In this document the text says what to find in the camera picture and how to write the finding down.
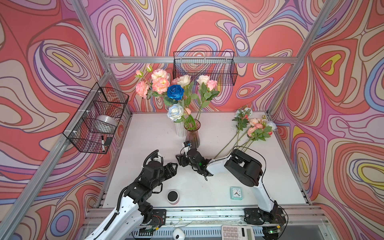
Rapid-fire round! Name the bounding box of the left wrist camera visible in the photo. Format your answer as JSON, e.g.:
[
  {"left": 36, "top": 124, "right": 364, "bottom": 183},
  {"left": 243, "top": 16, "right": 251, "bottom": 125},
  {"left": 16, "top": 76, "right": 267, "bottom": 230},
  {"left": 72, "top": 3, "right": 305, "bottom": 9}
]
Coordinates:
[{"left": 143, "top": 150, "right": 164, "bottom": 167}]

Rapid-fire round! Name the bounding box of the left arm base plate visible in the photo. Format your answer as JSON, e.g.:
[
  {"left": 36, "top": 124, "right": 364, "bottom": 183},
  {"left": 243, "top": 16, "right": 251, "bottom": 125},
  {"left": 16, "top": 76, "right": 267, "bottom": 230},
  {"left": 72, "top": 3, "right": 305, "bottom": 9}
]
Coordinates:
[{"left": 142, "top": 209, "right": 167, "bottom": 228}]

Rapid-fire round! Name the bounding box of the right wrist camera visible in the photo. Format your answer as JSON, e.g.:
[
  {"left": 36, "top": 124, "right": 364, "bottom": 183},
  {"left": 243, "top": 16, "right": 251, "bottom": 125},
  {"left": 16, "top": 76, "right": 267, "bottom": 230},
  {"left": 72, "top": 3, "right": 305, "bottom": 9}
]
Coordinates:
[{"left": 182, "top": 141, "right": 192, "bottom": 155}]

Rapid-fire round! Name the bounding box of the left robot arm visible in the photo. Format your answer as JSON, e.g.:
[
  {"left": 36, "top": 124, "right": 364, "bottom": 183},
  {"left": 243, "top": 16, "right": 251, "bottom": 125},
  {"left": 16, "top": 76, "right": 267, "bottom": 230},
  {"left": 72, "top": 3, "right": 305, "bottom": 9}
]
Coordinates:
[{"left": 86, "top": 161, "right": 178, "bottom": 240}]

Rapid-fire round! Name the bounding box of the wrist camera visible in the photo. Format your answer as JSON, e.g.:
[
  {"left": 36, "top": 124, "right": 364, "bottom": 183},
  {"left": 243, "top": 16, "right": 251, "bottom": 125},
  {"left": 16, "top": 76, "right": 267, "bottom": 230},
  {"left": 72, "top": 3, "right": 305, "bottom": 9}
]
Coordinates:
[
  {"left": 182, "top": 141, "right": 192, "bottom": 155},
  {"left": 143, "top": 150, "right": 164, "bottom": 167}
]

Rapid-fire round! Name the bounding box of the black wire basket left wall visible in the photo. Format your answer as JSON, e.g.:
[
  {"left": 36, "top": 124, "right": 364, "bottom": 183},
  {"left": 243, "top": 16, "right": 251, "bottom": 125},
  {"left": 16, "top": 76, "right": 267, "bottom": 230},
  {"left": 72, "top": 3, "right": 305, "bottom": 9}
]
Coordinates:
[{"left": 63, "top": 83, "right": 129, "bottom": 154}]

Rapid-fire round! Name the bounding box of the cream white rose stem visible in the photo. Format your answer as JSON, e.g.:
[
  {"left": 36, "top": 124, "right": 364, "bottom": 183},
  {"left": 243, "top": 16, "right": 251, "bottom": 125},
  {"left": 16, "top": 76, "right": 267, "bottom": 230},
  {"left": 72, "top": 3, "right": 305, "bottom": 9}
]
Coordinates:
[{"left": 171, "top": 75, "right": 193, "bottom": 103}]

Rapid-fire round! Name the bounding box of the black wire basket back wall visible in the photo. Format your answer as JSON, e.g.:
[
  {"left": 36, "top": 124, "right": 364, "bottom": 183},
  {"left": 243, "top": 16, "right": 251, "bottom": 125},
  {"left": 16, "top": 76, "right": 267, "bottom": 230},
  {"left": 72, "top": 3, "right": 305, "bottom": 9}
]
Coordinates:
[{"left": 173, "top": 50, "right": 238, "bottom": 86}]

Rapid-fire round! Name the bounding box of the white ribbed ceramic vase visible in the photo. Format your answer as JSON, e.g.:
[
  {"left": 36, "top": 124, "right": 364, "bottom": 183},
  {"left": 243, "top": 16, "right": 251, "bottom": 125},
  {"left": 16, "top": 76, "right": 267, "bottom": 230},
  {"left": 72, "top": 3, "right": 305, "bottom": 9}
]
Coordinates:
[{"left": 175, "top": 122, "right": 187, "bottom": 138}]

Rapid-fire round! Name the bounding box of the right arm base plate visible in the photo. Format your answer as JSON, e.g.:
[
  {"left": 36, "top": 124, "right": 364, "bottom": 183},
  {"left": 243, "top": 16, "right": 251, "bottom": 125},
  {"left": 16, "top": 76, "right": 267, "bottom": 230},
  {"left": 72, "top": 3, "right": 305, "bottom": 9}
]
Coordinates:
[{"left": 244, "top": 208, "right": 287, "bottom": 226}]

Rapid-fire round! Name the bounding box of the orange pink carnation spray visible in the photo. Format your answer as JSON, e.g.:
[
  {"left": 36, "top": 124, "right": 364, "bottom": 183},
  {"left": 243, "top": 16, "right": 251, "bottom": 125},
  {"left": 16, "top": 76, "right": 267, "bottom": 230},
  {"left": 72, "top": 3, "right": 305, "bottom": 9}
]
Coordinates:
[{"left": 135, "top": 70, "right": 171, "bottom": 99}]

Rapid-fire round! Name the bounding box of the cream pink rose stem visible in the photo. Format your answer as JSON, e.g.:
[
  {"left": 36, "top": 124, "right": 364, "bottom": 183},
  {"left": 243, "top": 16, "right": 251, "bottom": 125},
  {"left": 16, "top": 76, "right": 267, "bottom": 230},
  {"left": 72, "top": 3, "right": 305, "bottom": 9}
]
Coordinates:
[{"left": 197, "top": 75, "right": 212, "bottom": 91}]

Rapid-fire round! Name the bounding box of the mint green small clock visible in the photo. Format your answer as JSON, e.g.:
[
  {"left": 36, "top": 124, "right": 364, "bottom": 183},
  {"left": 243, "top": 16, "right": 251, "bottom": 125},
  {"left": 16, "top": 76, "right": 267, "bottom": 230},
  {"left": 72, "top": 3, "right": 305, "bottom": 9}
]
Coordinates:
[{"left": 230, "top": 187, "right": 243, "bottom": 201}]

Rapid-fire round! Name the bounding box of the white pink calculator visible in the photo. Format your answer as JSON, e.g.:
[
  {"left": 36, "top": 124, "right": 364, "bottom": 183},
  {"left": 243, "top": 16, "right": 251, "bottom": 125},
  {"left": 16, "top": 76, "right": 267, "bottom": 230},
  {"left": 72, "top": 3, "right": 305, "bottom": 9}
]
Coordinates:
[{"left": 221, "top": 225, "right": 255, "bottom": 240}]

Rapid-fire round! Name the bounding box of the light pink rose stem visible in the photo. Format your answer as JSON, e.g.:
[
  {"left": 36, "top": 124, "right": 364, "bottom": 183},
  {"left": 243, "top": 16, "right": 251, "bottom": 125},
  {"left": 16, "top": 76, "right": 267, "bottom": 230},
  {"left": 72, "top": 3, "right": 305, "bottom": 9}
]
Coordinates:
[{"left": 196, "top": 80, "right": 220, "bottom": 121}]

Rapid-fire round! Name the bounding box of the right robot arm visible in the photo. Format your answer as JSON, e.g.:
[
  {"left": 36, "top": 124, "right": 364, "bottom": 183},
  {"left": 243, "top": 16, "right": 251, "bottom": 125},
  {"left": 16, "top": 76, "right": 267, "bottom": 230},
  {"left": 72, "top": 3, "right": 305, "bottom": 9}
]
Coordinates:
[{"left": 176, "top": 146, "right": 288, "bottom": 226}]

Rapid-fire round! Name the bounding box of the pink grey glass vase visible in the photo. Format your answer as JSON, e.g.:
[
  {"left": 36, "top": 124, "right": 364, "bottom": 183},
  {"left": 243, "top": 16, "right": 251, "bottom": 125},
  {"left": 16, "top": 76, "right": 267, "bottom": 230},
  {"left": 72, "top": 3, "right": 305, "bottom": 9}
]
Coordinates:
[{"left": 184, "top": 119, "right": 201, "bottom": 149}]

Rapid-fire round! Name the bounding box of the bunch of artificial flowers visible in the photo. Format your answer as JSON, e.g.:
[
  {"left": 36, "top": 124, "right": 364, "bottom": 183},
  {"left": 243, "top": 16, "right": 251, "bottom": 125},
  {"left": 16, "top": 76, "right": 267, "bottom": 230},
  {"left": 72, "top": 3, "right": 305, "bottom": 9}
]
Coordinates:
[{"left": 215, "top": 106, "right": 277, "bottom": 158}]

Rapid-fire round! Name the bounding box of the peach tulip bud stem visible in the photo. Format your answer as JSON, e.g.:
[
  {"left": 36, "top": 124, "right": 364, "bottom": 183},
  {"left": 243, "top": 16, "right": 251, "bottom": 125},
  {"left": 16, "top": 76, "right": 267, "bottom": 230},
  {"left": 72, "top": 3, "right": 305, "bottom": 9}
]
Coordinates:
[{"left": 184, "top": 108, "right": 196, "bottom": 131}]

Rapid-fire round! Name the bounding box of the pink carnation spray stem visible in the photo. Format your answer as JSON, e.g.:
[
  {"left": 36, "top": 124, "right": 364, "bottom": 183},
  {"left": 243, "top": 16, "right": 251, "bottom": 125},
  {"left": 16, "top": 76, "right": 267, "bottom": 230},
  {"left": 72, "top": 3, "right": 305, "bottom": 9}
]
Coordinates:
[{"left": 146, "top": 64, "right": 170, "bottom": 81}]

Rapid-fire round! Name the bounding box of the black wire basket wall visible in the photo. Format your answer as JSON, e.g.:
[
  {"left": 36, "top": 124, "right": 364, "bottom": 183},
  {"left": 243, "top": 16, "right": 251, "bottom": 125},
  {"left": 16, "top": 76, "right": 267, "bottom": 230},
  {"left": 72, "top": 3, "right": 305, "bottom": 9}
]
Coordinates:
[
  {"left": 63, "top": 83, "right": 129, "bottom": 154},
  {"left": 173, "top": 50, "right": 238, "bottom": 86}
]

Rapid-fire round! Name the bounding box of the pale blue white rose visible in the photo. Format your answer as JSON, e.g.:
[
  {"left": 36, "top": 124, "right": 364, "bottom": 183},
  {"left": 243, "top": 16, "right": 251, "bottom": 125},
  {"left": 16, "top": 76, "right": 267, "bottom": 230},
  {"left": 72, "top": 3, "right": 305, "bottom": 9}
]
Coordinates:
[{"left": 167, "top": 104, "right": 185, "bottom": 123}]

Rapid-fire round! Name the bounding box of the white round device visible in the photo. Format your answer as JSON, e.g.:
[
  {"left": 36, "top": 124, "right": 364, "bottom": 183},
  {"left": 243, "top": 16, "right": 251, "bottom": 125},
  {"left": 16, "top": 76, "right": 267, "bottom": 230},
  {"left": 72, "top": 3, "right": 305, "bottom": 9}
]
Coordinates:
[{"left": 172, "top": 228, "right": 186, "bottom": 240}]

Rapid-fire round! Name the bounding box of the dark blue rose stem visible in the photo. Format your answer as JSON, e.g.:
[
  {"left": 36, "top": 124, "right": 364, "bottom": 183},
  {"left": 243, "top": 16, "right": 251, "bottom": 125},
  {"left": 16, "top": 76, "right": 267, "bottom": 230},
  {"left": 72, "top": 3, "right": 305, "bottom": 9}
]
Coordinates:
[{"left": 164, "top": 85, "right": 192, "bottom": 109}]

